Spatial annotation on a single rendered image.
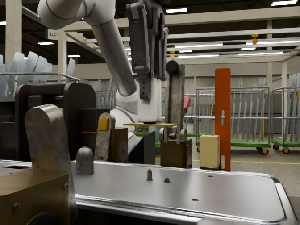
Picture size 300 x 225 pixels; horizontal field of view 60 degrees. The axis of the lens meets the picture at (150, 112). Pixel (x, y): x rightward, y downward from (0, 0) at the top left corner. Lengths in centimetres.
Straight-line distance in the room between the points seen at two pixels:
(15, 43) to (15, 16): 78
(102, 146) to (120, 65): 59
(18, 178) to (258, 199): 28
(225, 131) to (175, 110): 11
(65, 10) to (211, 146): 58
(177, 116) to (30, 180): 36
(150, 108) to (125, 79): 80
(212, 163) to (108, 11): 72
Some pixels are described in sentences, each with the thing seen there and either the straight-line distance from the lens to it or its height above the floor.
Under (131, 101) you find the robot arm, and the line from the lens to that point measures 125.
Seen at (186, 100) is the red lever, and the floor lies 114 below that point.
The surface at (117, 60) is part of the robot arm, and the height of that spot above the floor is 133.
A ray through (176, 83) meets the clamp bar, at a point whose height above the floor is 117.
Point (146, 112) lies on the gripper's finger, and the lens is 41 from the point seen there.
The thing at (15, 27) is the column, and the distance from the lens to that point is 873.
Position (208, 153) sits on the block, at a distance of 52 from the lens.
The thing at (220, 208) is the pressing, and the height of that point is 100.
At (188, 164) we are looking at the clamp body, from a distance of 58.
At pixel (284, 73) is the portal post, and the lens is 1249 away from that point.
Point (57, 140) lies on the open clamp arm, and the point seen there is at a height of 108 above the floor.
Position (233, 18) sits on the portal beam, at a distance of 679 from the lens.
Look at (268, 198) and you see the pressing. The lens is 38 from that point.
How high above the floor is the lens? 111
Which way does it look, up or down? level
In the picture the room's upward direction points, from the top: straight up
